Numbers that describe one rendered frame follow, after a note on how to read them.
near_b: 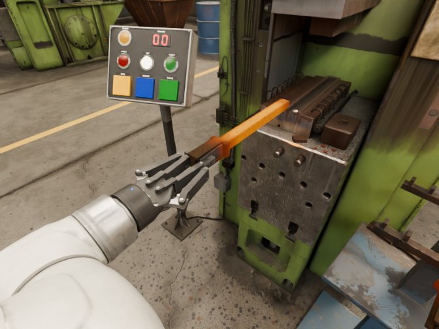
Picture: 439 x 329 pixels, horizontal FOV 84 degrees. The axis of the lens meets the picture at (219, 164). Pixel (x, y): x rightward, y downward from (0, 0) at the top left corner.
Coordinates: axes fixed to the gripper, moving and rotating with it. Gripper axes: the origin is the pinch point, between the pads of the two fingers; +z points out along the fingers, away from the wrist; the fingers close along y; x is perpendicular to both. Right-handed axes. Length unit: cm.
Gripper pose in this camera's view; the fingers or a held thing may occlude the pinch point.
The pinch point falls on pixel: (207, 155)
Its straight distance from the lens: 51.1
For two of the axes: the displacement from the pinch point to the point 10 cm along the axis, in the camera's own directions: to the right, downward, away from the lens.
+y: 7.8, 3.9, -4.9
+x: -0.1, -7.8, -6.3
